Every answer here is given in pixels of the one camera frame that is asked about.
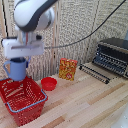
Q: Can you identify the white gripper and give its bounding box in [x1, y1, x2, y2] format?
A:
[1, 34, 46, 66]

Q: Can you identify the blue plastic mug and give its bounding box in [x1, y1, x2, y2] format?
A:
[3, 57, 30, 82]

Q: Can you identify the red plastic bowl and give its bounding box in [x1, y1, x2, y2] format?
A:
[40, 76, 58, 92]

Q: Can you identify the red shopping basket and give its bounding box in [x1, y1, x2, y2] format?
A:
[0, 74, 49, 127]

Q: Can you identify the red yellow snack box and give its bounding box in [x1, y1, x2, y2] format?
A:
[58, 57, 79, 81]

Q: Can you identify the black toaster oven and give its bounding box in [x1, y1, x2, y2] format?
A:
[92, 37, 128, 80]

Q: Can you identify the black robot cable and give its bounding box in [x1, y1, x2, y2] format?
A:
[43, 0, 128, 50]

